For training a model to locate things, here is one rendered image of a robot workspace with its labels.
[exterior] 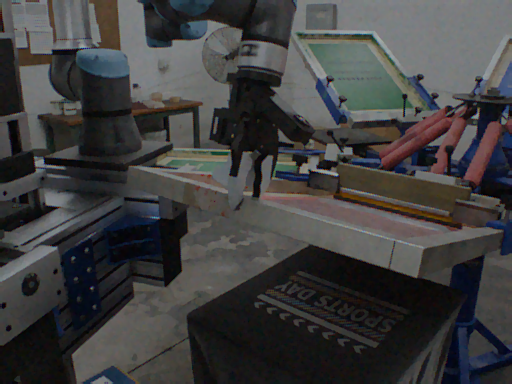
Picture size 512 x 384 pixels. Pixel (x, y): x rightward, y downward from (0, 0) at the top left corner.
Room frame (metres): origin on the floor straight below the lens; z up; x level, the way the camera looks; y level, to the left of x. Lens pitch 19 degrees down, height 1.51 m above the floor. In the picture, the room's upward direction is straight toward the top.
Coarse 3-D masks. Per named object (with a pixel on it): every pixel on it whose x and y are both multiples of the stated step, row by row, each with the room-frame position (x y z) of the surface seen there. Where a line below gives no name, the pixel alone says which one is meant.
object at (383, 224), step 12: (336, 216) 0.91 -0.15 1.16; (348, 216) 0.94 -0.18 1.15; (360, 216) 0.97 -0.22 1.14; (372, 216) 1.01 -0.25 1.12; (372, 228) 0.82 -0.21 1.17; (384, 228) 0.85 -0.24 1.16; (396, 228) 0.88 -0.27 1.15; (408, 228) 0.91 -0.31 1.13; (420, 228) 0.94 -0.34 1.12; (456, 228) 1.06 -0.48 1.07
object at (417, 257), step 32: (160, 192) 0.80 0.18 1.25; (192, 192) 0.75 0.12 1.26; (224, 192) 0.71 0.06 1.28; (288, 192) 1.21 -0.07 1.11; (320, 192) 1.33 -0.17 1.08; (256, 224) 0.66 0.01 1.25; (288, 224) 0.62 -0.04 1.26; (320, 224) 0.59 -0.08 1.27; (352, 224) 0.60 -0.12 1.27; (352, 256) 0.55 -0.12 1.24; (384, 256) 0.53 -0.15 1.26; (416, 256) 0.50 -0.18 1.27; (448, 256) 0.58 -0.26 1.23
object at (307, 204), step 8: (272, 200) 0.99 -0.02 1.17; (280, 200) 1.02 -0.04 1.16; (288, 200) 1.05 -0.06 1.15; (296, 200) 1.07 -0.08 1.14; (304, 200) 1.10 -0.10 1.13; (312, 200) 1.14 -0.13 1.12; (304, 208) 0.95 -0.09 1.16; (312, 208) 0.97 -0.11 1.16; (320, 208) 1.00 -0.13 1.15; (328, 208) 1.02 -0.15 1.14; (336, 208) 1.05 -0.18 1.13; (344, 208) 1.08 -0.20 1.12; (328, 216) 0.89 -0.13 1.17
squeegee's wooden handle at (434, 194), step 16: (352, 176) 1.21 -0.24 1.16; (368, 176) 1.18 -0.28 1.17; (384, 176) 1.16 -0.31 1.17; (400, 176) 1.13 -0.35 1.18; (368, 192) 1.17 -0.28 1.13; (384, 192) 1.14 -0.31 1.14; (400, 192) 1.12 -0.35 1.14; (416, 192) 1.09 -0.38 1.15; (432, 192) 1.07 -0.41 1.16; (448, 192) 1.05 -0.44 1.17; (464, 192) 1.02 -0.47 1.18; (448, 208) 1.03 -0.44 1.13
